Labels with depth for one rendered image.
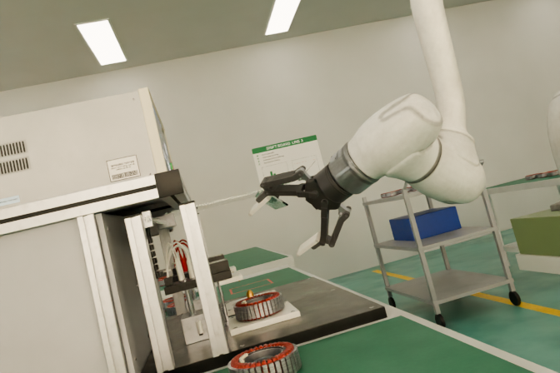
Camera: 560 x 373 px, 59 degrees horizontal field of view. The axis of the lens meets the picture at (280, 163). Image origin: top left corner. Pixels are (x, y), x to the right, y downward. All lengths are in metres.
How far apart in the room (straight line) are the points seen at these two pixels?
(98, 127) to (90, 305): 0.37
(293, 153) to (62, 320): 5.82
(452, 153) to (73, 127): 0.75
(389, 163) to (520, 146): 7.11
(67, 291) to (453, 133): 0.75
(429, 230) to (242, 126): 3.42
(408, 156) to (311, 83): 6.07
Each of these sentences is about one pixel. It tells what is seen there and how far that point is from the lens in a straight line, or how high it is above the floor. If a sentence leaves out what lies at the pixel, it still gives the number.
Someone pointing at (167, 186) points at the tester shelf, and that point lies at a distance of 0.93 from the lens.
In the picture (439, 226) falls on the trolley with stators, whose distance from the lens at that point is 3.97.
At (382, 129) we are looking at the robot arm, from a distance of 0.85.
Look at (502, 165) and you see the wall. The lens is 7.75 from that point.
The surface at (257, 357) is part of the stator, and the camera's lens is 0.86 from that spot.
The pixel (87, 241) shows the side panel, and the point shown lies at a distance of 0.94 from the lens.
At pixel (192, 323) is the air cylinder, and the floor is 0.81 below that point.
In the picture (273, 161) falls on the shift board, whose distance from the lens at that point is 6.59.
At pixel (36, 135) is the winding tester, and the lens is 1.13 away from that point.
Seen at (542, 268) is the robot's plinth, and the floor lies 0.72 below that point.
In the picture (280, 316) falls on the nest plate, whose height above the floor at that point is 0.78.
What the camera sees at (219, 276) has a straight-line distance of 1.11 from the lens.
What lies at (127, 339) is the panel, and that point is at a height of 0.84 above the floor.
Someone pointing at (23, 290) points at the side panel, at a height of 0.97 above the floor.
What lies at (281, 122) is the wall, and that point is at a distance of 6.69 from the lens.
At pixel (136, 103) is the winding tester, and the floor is 1.29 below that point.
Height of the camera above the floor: 0.99
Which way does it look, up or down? 6 degrees up
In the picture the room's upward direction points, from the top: 14 degrees counter-clockwise
